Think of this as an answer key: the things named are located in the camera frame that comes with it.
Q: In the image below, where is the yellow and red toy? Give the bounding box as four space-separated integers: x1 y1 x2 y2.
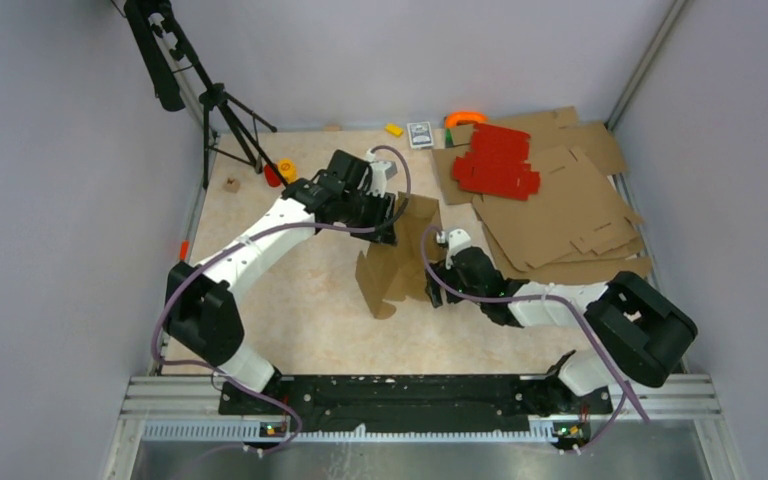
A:
263 158 298 188

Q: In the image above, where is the black tripod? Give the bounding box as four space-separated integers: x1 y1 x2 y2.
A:
121 0 290 189

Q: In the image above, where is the playing card deck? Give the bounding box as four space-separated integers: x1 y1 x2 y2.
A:
406 121 434 150

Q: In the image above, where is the yellow block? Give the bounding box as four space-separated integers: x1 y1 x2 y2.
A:
385 123 404 138

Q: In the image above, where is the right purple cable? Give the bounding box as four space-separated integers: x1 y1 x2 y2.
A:
420 223 652 452

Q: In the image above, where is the red cardboard box blank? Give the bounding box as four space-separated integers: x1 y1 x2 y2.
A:
452 124 541 201

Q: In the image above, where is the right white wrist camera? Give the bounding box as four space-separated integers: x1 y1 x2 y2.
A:
435 228 472 256

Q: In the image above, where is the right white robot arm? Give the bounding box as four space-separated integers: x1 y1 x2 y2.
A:
424 247 698 412

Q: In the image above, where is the stack of brown cardboard blanks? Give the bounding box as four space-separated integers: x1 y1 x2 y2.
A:
432 106 653 284

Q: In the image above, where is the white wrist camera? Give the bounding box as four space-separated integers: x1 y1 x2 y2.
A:
435 228 472 256
364 150 398 197

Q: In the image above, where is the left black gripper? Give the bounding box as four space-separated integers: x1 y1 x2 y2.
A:
340 186 396 246

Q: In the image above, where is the brown cardboard box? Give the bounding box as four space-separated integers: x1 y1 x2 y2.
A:
355 192 445 320

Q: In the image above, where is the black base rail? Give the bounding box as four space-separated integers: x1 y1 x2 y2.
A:
218 374 613 439

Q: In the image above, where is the small wooden block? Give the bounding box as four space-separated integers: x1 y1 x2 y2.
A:
222 177 241 193

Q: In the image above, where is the orange tape ring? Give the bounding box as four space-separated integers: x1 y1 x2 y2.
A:
444 110 490 130

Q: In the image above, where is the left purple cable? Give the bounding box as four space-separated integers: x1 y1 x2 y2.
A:
150 144 413 458

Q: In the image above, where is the small orange clip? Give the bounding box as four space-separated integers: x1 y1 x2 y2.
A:
178 241 190 261

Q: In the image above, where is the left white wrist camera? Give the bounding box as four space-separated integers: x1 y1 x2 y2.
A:
364 150 398 197

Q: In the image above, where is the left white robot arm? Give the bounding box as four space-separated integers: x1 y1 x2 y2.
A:
160 147 407 414

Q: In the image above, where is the purple cable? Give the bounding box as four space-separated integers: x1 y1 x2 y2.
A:
150 144 413 458
420 223 652 452

